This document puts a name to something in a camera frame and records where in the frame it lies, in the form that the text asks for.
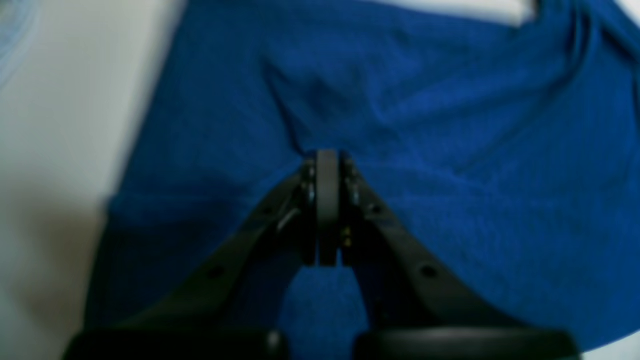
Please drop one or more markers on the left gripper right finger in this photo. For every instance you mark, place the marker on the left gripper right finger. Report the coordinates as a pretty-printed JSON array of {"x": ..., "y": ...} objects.
[{"x": 417, "y": 309}]

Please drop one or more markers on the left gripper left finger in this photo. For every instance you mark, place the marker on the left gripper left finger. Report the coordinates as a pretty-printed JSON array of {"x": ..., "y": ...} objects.
[{"x": 226, "y": 310}]

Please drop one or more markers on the dark blue t-shirt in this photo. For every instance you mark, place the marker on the dark blue t-shirt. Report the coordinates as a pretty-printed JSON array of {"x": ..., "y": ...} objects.
[{"x": 511, "y": 152}]

